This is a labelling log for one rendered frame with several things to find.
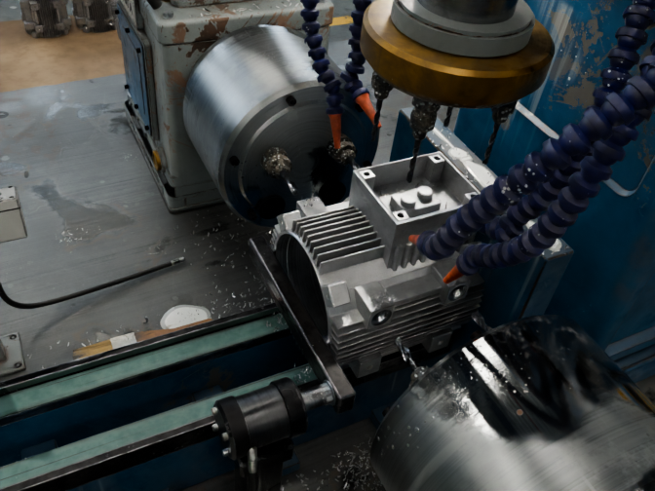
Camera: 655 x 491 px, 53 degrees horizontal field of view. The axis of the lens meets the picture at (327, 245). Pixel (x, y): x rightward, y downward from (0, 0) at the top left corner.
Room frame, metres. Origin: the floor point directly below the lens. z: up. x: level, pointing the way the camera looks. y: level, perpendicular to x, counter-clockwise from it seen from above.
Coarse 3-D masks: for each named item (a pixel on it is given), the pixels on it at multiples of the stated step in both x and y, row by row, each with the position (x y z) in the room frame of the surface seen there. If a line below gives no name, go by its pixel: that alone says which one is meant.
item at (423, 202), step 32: (416, 160) 0.65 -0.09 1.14; (352, 192) 0.60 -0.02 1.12; (384, 192) 0.61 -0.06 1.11; (416, 192) 0.61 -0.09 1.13; (448, 192) 0.63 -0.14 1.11; (480, 192) 0.60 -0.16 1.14; (384, 224) 0.54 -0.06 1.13; (416, 224) 0.54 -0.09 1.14; (384, 256) 0.53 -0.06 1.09; (416, 256) 0.54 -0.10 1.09
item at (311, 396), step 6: (312, 390) 0.39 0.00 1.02; (318, 390) 0.39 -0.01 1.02; (306, 396) 0.38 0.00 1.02; (312, 396) 0.38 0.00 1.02; (318, 396) 0.38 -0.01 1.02; (324, 396) 0.38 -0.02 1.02; (306, 402) 0.37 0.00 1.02; (312, 402) 0.38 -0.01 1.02; (318, 402) 0.38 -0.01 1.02; (324, 402) 0.38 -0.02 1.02; (306, 408) 0.37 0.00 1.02; (312, 408) 0.37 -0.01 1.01
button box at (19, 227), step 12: (0, 192) 0.58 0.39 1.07; (12, 192) 0.58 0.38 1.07; (0, 204) 0.55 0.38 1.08; (12, 204) 0.55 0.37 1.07; (0, 216) 0.54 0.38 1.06; (12, 216) 0.54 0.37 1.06; (0, 228) 0.53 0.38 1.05; (12, 228) 0.54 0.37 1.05; (24, 228) 0.54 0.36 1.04; (0, 240) 0.53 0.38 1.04; (12, 240) 0.53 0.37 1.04
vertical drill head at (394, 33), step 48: (384, 0) 0.63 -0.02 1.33; (432, 0) 0.57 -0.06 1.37; (480, 0) 0.55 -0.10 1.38; (384, 48) 0.54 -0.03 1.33; (432, 48) 0.54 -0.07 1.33; (480, 48) 0.53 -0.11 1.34; (528, 48) 0.57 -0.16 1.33; (384, 96) 0.60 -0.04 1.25; (432, 96) 0.51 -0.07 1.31; (480, 96) 0.51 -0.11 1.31
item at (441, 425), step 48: (480, 336) 0.37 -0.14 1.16; (528, 336) 0.37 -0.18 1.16; (576, 336) 0.39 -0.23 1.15; (432, 384) 0.34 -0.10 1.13; (480, 384) 0.33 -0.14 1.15; (528, 384) 0.33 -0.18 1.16; (576, 384) 0.33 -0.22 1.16; (624, 384) 0.35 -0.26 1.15; (384, 432) 0.32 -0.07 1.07; (432, 432) 0.30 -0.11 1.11; (480, 432) 0.29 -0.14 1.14; (528, 432) 0.29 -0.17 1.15; (576, 432) 0.29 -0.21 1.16; (624, 432) 0.29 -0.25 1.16; (384, 480) 0.30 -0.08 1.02; (432, 480) 0.27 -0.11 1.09; (480, 480) 0.26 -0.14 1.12; (528, 480) 0.25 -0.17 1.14; (576, 480) 0.25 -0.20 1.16; (624, 480) 0.25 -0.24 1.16
